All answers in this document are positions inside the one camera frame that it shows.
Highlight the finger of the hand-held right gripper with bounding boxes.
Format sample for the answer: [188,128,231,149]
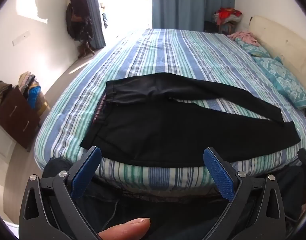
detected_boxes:
[297,148,306,173]

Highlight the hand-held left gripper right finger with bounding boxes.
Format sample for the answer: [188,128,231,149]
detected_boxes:
[203,147,286,240]

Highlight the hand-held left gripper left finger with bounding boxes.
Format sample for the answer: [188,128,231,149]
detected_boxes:
[19,146,102,240]

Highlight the black pants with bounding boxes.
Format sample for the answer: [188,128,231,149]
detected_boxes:
[79,72,301,168]

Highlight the person's left hand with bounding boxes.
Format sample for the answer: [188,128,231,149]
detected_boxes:
[97,217,151,240]

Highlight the person's legs in dark jeans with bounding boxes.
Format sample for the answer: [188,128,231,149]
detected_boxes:
[42,156,305,240]

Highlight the large teal floral pillow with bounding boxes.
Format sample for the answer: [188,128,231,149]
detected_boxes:
[253,56,306,109]

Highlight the brown dresser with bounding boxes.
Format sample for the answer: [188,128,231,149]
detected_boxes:
[0,85,47,153]

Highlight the pile of colourful clothes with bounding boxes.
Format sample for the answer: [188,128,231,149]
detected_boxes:
[18,72,42,109]

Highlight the dark green clothes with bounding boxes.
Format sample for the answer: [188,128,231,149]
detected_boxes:
[0,81,13,115]

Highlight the cream headboard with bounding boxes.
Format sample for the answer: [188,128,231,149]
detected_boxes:
[248,15,306,90]

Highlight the small teal floral pillow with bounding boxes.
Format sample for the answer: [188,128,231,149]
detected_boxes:
[234,37,271,58]

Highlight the striped bed cover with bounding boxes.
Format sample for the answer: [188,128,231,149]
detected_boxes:
[34,28,306,198]

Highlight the pink cloth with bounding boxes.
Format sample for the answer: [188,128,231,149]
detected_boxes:
[227,31,260,47]

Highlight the dark stool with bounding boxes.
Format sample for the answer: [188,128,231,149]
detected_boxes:
[204,20,240,35]

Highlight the narrow blue curtain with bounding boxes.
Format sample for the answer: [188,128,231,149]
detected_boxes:
[79,0,106,50]

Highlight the red clothes pile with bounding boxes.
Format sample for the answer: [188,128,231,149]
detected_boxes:
[213,7,243,25]

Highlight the coat rack with dark clothes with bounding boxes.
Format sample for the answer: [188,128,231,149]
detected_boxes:
[65,0,96,59]

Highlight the wide blue curtain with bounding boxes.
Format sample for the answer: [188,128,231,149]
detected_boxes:
[151,0,236,33]

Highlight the white wall plate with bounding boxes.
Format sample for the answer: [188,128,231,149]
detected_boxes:
[12,31,31,47]

